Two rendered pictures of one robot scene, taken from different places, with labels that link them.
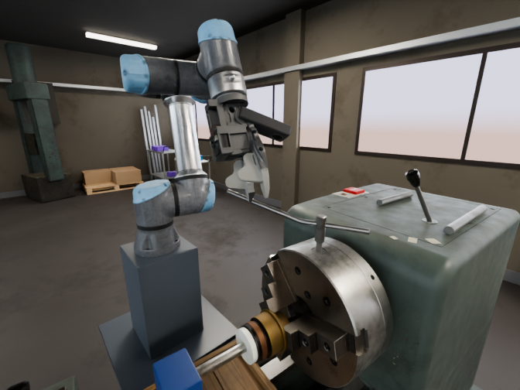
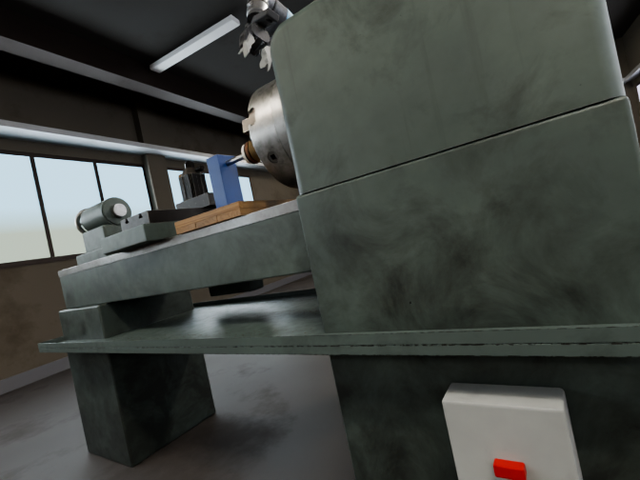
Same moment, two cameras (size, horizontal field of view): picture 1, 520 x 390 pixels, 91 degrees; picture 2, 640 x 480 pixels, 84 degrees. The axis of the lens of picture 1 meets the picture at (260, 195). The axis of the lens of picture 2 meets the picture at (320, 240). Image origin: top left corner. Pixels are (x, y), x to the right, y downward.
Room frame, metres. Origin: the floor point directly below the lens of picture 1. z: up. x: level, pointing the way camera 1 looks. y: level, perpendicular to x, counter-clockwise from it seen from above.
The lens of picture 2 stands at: (0.15, -1.13, 0.75)
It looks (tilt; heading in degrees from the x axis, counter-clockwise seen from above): 0 degrees down; 69
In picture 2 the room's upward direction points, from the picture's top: 12 degrees counter-clockwise
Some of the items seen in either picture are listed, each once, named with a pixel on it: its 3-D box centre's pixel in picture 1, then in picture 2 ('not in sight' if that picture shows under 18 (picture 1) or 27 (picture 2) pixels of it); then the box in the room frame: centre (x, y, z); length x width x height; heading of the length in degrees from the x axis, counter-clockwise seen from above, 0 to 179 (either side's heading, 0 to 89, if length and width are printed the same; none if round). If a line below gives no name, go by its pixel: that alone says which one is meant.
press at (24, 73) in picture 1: (35, 127); not in sight; (5.26, 4.48, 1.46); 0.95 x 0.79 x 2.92; 42
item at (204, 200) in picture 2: not in sight; (202, 204); (0.26, 0.39, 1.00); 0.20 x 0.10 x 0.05; 125
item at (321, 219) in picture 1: (319, 239); not in sight; (0.53, -0.13, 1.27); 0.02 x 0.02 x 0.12
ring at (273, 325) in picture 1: (266, 333); (261, 148); (0.45, -0.01, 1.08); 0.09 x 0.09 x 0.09; 35
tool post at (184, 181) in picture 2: not in sight; (193, 188); (0.25, 0.40, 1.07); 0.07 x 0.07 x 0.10; 35
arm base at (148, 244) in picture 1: (156, 233); not in sight; (0.81, 0.36, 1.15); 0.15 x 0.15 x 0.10
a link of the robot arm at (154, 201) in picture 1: (155, 201); not in sight; (0.82, 0.35, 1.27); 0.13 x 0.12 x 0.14; 118
